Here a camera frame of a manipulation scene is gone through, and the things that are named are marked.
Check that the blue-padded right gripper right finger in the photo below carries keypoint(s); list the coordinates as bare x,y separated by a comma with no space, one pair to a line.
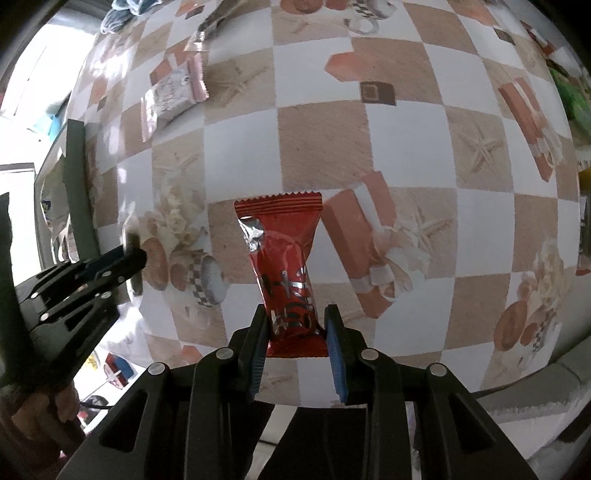
365,376

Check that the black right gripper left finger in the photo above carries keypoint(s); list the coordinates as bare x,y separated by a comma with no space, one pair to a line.
224,420

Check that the red snack bar packet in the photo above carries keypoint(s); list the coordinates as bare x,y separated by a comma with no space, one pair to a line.
279,231

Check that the clear packet dark jerky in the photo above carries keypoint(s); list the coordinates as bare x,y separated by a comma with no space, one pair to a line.
207,29

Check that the yellow white chips bag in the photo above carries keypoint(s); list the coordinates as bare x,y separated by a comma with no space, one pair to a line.
55,209

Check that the white cardboard box tray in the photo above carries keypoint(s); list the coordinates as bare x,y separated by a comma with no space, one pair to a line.
82,242

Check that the pink crackers packet upper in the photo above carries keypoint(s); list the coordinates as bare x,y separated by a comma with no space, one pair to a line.
175,87

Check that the blue cloth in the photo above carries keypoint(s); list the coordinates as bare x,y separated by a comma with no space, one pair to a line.
122,12

